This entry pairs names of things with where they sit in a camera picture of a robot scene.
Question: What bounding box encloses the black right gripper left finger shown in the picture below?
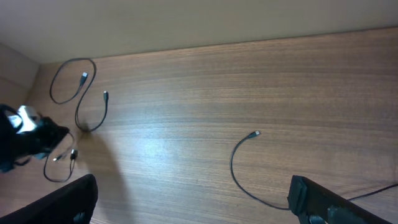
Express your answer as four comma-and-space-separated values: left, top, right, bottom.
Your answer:
1, 174, 98, 224

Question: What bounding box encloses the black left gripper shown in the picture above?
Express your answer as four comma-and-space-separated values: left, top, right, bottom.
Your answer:
1, 104, 70, 173

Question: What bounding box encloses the long black usb cable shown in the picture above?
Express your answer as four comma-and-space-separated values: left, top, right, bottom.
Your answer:
229, 130, 398, 211

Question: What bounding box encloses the black cable bundle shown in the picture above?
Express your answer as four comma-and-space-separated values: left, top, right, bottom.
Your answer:
42, 132, 78, 184

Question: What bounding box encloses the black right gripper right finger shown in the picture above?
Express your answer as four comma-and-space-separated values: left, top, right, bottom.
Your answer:
287, 175, 389, 224

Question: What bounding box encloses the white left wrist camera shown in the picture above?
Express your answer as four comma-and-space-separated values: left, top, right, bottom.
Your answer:
7, 105, 40, 134

